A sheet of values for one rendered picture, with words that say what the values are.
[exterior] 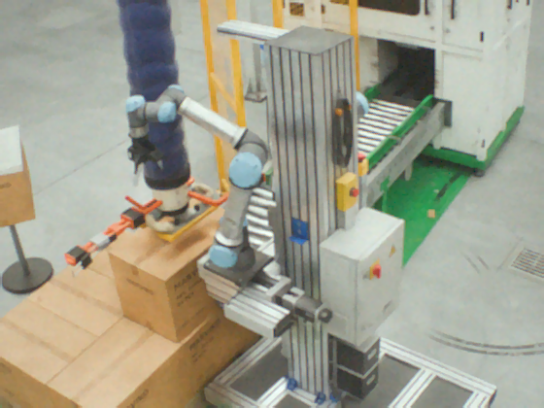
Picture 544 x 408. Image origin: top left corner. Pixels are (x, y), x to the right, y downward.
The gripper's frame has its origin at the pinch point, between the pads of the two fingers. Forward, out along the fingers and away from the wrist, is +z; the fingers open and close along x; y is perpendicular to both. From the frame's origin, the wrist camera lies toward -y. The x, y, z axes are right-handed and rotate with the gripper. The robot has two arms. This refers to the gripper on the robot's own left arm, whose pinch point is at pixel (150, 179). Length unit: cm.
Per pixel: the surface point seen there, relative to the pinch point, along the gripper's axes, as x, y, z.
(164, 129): -27.8, 19.7, -4.5
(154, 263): -10, 21, 58
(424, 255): -197, -22, 152
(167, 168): -27.0, 20.5, 15.0
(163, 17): -33, 17, -56
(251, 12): -332, 237, 63
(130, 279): -3, 33, 68
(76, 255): 28.8, 25.1, 31.6
